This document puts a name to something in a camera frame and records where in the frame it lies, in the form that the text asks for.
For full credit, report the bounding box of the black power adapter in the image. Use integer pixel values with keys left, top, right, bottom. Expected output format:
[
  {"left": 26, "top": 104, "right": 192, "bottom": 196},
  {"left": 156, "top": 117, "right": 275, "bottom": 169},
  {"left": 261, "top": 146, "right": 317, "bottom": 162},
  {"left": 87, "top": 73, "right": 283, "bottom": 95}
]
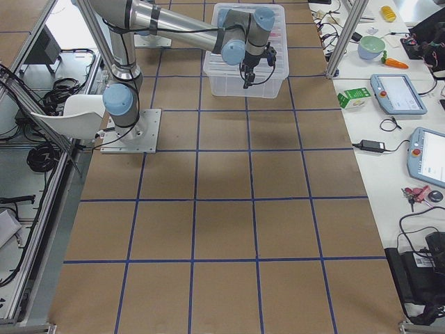
[{"left": 359, "top": 139, "right": 386, "bottom": 153}]

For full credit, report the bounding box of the clear plastic box lid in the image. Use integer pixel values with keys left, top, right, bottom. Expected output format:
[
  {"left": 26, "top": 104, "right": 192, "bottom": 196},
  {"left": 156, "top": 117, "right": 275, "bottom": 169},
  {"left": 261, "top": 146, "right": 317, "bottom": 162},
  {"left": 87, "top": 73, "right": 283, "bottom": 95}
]
[{"left": 204, "top": 3, "right": 289, "bottom": 87}]

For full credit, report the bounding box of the black cable bundle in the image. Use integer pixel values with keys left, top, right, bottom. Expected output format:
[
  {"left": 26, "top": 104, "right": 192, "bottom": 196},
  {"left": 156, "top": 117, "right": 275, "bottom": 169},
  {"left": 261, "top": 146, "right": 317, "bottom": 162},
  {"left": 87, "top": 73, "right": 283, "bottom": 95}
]
[{"left": 26, "top": 144, "right": 58, "bottom": 173}]

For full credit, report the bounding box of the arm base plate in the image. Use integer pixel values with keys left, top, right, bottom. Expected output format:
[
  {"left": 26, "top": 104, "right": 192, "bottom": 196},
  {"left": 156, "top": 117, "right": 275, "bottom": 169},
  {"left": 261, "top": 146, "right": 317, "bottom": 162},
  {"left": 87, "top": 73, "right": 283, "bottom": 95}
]
[{"left": 99, "top": 109, "right": 161, "bottom": 154}]

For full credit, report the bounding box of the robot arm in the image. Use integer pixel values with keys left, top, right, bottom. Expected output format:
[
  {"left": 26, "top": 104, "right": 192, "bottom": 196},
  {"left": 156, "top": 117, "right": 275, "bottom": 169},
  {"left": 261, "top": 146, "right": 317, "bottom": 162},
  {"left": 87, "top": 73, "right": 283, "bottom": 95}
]
[{"left": 74, "top": 1, "right": 276, "bottom": 143}]

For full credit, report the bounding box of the yellow toy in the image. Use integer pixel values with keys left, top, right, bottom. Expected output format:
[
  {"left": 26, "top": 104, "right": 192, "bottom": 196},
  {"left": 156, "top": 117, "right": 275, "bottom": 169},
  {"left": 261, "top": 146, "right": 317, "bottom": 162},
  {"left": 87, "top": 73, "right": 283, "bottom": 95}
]
[{"left": 380, "top": 6, "right": 397, "bottom": 22}]

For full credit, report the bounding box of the key bunch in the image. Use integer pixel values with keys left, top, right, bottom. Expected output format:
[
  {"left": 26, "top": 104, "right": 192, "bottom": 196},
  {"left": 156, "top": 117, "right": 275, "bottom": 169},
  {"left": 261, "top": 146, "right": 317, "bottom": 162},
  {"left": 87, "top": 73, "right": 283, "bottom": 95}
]
[{"left": 401, "top": 185, "right": 444, "bottom": 212}]

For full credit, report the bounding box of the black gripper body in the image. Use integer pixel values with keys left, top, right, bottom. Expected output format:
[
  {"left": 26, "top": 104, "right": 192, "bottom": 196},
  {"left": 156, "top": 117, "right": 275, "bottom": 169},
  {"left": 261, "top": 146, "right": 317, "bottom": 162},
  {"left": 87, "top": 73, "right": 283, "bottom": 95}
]
[{"left": 241, "top": 42, "right": 277, "bottom": 75}]

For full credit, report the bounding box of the teach pendant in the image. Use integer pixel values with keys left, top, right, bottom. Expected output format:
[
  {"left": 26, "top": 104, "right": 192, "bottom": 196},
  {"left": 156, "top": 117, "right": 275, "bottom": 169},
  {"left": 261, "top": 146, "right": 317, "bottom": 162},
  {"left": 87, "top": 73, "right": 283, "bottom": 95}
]
[
  {"left": 407, "top": 127, "right": 444, "bottom": 188},
  {"left": 370, "top": 74, "right": 428, "bottom": 115}
]

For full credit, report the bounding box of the green bowl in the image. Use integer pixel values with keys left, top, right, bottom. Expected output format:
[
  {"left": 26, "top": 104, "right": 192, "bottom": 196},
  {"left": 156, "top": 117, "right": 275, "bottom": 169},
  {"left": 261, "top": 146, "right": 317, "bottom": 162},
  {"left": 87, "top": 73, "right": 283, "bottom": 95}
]
[{"left": 357, "top": 35, "right": 386, "bottom": 60}]

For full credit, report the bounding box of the green white carton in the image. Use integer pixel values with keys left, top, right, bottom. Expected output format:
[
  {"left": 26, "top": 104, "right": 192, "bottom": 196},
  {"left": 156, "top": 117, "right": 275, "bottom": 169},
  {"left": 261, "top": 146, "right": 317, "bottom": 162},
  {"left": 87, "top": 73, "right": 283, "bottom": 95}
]
[{"left": 337, "top": 87, "right": 371, "bottom": 109}]

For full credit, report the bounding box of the toy carrot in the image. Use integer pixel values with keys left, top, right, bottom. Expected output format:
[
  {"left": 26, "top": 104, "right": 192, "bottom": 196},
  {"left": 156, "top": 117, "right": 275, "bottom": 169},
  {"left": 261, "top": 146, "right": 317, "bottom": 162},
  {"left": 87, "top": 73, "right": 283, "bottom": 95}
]
[{"left": 380, "top": 51, "right": 409, "bottom": 70}]

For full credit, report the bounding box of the aluminium frame post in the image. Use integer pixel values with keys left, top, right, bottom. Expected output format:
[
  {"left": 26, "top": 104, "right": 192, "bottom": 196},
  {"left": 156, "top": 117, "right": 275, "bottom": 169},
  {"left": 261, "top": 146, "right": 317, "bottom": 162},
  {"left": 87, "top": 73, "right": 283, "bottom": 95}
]
[{"left": 325, "top": 0, "right": 369, "bottom": 79}]

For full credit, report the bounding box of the clear plastic storage box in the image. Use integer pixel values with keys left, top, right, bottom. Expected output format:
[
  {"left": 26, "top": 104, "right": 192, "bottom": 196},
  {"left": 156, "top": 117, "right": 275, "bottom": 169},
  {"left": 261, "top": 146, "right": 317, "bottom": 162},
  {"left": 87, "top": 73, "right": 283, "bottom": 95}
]
[{"left": 207, "top": 72, "right": 289, "bottom": 99}]

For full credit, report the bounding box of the white chair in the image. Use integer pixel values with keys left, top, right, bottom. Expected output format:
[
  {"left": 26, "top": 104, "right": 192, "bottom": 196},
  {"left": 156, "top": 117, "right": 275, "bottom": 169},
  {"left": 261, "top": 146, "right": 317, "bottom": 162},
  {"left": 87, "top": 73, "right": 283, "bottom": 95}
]
[{"left": 31, "top": 95, "right": 105, "bottom": 140}]

